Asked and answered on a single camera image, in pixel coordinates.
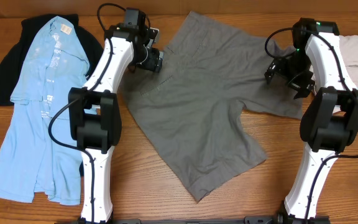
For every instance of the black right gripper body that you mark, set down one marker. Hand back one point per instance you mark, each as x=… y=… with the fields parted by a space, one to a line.
x=296 y=69

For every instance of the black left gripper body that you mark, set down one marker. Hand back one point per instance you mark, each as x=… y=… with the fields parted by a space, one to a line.
x=148 y=57

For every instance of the grey shorts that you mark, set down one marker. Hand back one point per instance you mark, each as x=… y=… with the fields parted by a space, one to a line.
x=191 y=110

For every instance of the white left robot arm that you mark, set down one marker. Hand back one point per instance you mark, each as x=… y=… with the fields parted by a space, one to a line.
x=95 y=121

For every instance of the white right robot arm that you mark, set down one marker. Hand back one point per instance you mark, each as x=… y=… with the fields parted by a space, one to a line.
x=329 y=124

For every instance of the black garment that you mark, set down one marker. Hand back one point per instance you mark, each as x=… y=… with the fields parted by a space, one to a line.
x=11 y=65

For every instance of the light blue shirt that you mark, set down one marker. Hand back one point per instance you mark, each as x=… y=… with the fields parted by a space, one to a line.
x=30 y=161

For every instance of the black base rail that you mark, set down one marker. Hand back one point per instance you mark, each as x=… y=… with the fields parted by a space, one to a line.
x=246 y=220

